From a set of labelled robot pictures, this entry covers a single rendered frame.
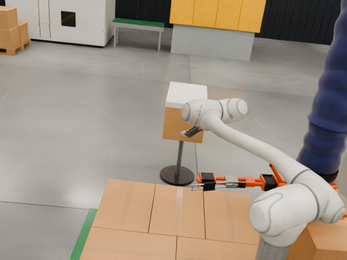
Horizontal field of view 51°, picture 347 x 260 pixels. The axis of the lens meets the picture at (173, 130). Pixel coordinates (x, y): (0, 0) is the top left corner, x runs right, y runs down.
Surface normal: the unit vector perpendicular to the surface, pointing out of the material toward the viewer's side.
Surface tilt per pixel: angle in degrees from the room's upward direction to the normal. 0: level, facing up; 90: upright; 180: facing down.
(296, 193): 12
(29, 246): 0
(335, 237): 0
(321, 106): 98
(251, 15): 90
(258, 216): 86
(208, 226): 0
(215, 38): 90
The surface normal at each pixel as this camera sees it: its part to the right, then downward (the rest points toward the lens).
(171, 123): -0.07, 0.44
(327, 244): 0.10, -0.89
